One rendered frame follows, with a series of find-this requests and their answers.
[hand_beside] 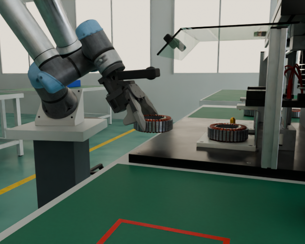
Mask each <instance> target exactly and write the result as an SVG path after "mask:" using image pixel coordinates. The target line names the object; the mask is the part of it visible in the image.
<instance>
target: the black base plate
mask: <svg viewBox="0 0 305 244"><path fill-rule="evenodd" d="M214 121H230V120H226V119H207V118H188V117H185V118H184V119H182V120H180V121H179V122H177V123H176V124H174V125H173V129H172V130H170V131H168V132H163V133H160V134H159V135H157V136H156V137H154V138H153V139H151V140H150V141H148V142H146V143H145V144H143V145H142V146H140V147H139V148H137V149H136V150H134V151H133V152H131V153H129V163H138V164H147V165H156V166H165V167H174V168H186V169H195V170H204V171H213V172H222V173H231V174H240V175H249V176H258V177H266V178H276V179H284V180H293V181H302V182H305V128H304V127H303V126H302V125H301V124H300V123H294V122H291V123H288V125H292V126H293V127H294V128H295V129H296V142H295V151H286V150H278V160H277V169H271V168H262V167H261V152H262V138H263V123H264V122H259V129H258V144H257V148H258V149H259V150H258V151H255V152H253V151H241V150H229V149H218V148H205V147H197V141H198V140H199V139H200V138H201V136H202V135H203V134H204V133H205V132H208V126H209V125H210V124H212V123H213V122H214Z"/></svg>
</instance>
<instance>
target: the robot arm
mask: <svg viewBox="0 0 305 244"><path fill-rule="evenodd" d="M33 1H34V3H35V5H36V7H37V9H38V11H39V13H40V15H41V17H42V19H43V21H44V23H45V25H46V26H47V28H48V30H49V32H50V34H51V36H52V38H53V40H54V42H55V44H56V48H55V47H54V46H53V44H52V43H51V42H50V40H49V39H48V37H47V36H46V34H45V33H44V31H43V30H42V29H41V27H40V26H39V24H38V23H37V21H36V20H35V18H34V17H33V16H32V14H31V13H30V11H29V10H28V8H27V7H26V5H25V4H24V2H23V1H22V0H0V15H1V16H2V17H3V19H4V20H5V22H6V23H7V24H8V26H9V27H10V29H11V30H12V31H13V33H14V34H15V36H16V37H17V38H18V40H19V41H20V43H21V44H22V45H23V47H24V48H25V50H26V51H27V52H28V54H29V55H30V57H31V58H32V59H33V61H34V62H33V63H32V64H31V65H30V67H29V70H28V78H29V80H30V83H31V85H32V86H33V87H34V88H35V90H36V92H37V93H38V95H39V96H40V98H41V102H42V109H43V111H44V113H45V114H46V115H47V116H48V117H50V118H52V119H62V118H65V117H67V116H69V115H71V114H72V113H73V112H74V111H75V110H76V108H77V105H78V99H77V97H76V95H75V93H74V92H73V91H71V90H70V89H69V88H68V87H67V86H68V85H69V84H71V83H73V82H74V81H76V80H77V79H79V78H81V77H83V76H84V75H86V74H88V73H89V72H97V71H99V73H100V75H102V77H101V78H100V79H99V80H98V82H99V84H103V85H104V87H105V89H106V90H107V92H108V95H107V97H106V100H107V102H108V103H109V105H110V107H111V108H112V110H113V111H114V113H119V112H122V111H125V110H127V115H126V116H125V118H124V119H123V124H124V125H130V124H133V123H138V124H139V126H140V128H141V129H142V131H143V132H145V131H146V124H147V123H146V121H145V119H144V115H147V114H148V115H150V114H151V115H152V114H154V115H155V114H156V115H158V113H157V111H156V109H155V107H154V106H153V104H152V103H151V101H150V100H149V98H148V97H147V95H146V94H145V93H144V92H143V91H142V90H141V88H140V87H139V86H138V85H137V84H136V83H135V81H134V80H129V81H124V80H127V79H141V78H146V79H148V80H153V79H155V78H156V77H160V69H159V68H154V67H152V66H150V67H147V68H146V69H140V70H128V71H124V69H125V66H124V64H123V62H122V60H121V58H120V56H119V54H118V53H117V51H116V50H115V48H114V46H113V45H112V43H111V42H110V40H109V38H108V37H107V35H106V34H105V32H104V30H103V28H102V27H101V26H100V24H99V23H98V22H97V21H96V20H94V19H89V20H86V21H84V22H82V23H81V24H79V25H78V27H77V28H76V32H75V31H74V28H73V26H72V24H71V22H70V20H69V17H68V15H67V13H66V11H65V8H64V6H63V4H62V2H61V0H33Z"/></svg>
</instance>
